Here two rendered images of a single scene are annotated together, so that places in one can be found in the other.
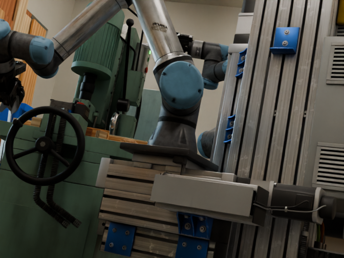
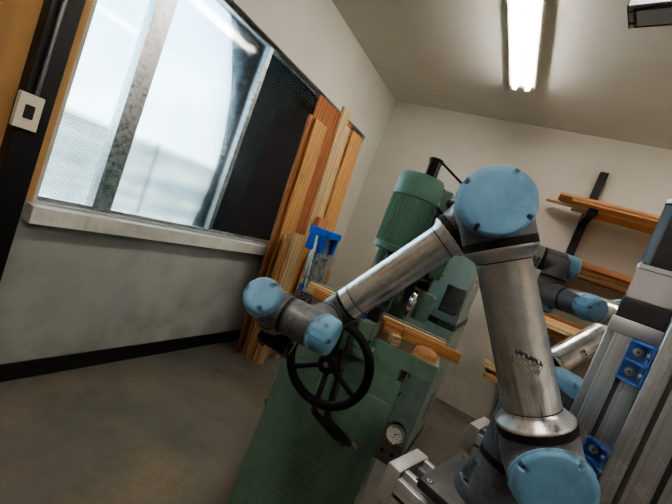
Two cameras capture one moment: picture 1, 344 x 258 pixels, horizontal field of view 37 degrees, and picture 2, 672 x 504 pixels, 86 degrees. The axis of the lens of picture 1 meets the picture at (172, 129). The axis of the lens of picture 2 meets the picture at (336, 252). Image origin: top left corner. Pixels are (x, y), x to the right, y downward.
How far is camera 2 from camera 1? 1.02 m
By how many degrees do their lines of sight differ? 21
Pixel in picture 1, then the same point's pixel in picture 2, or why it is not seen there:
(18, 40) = (289, 322)
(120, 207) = not seen: outside the picture
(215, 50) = (561, 266)
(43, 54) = (323, 350)
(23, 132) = not seen: hidden behind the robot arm
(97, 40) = (407, 219)
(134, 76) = not seen: hidden behind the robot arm
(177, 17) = (486, 133)
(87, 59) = (393, 241)
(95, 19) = (411, 275)
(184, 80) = (563, 491)
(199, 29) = (506, 147)
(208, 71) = (546, 293)
